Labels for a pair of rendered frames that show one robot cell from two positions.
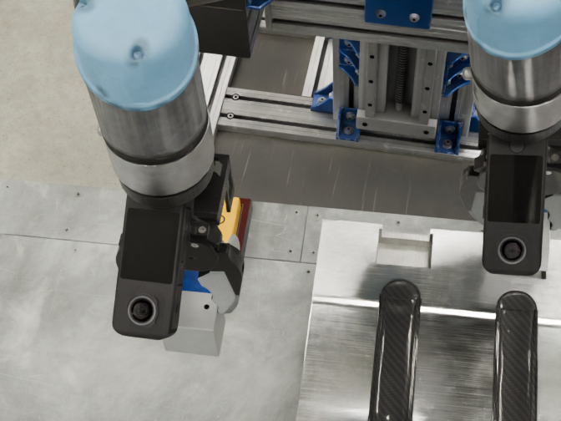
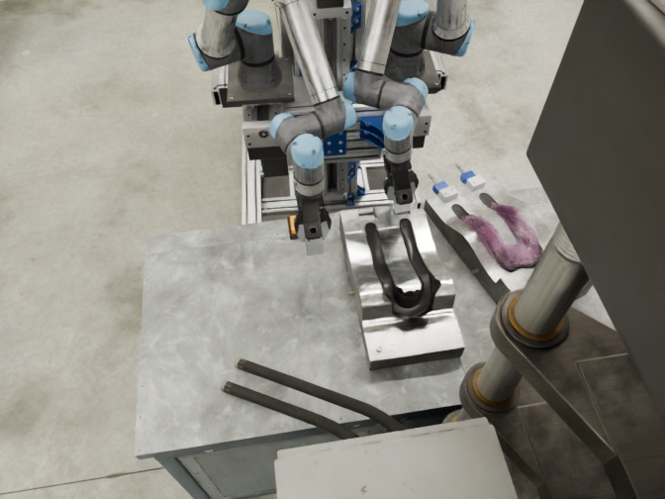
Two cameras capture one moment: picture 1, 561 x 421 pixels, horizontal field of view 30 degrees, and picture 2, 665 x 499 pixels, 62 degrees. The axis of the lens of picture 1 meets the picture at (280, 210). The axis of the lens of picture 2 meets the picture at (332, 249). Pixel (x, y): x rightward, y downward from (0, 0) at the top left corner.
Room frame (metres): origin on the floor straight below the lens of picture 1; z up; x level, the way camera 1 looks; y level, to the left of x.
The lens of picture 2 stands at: (-0.48, 0.36, 2.22)
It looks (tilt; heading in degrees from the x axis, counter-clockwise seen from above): 54 degrees down; 340
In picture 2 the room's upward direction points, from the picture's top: 1 degrees counter-clockwise
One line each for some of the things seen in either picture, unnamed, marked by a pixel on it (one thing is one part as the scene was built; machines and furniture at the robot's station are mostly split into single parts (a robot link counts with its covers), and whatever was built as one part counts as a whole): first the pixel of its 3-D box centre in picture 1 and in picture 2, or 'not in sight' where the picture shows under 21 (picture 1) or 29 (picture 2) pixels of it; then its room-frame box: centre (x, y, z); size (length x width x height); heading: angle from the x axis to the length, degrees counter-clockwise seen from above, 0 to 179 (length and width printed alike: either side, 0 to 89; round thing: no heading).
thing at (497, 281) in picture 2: not in sight; (504, 239); (0.29, -0.48, 0.86); 0.50 x 0.26 x 0.11; 5
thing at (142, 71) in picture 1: (141, 65); (307, 158); (0.45, 0.08, 1.25); 0.09 x 0.08 x 0.11; 9
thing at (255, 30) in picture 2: not in sight; (251, 35); (1.08, 0.05, 1.20); 0.13 x 0.12 x 0.14; 99
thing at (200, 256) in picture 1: (176, 194); (310, 200); (0.46, 0.08, 1.09); 0.09 x 0.08 x 0.12; 168
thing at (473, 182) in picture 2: not in sight; (466, 176); (0.56, -0.51, 0.86); 0.13 x 0.05 x 0.05; 5
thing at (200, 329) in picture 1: (201, 276); (312, 232); (0.47, 0.08, 0.93); 0.13 x 0.05 x 0.05; 168
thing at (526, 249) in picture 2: not in sight; (505, 231); (0.29, -0.48, 0.90); 0.26 x 0.18 x 0.08; 5
